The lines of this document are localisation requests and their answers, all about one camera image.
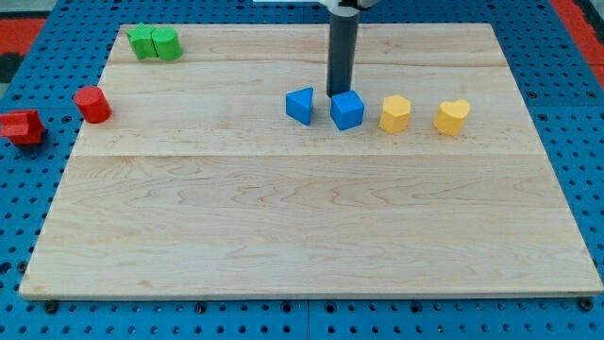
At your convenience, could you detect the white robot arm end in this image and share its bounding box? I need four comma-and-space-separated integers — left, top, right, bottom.
253, 0, 381, 17

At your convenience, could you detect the blue triangle block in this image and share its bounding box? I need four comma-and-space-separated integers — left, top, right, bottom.
285, 87, 313, 126

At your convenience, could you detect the blue cube block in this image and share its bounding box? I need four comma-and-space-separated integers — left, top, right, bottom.
330, 91, 364, 130

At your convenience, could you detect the light wooden board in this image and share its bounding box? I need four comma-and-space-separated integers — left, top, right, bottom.
20, 24, 603, 300

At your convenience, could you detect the yellow hexagon block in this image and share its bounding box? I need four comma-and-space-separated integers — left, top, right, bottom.
378, 95, 411, 134

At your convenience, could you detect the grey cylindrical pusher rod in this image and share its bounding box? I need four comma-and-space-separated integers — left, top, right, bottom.
327, 13, 360, 97

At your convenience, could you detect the yellow heart block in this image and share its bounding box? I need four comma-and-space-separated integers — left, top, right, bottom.
433, 99, 471, 136

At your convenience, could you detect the green cylinder block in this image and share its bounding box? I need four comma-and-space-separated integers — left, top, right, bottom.
152, 26, 182, 60

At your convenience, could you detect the green star block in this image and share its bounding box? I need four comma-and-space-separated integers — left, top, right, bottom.
126, 23, 158, 60

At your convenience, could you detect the red cylinder block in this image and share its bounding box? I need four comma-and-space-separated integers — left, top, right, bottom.
74, 86, 112, 124

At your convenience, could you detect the red star block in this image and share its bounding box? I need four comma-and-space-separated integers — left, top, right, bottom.
1, 109, 44, 145

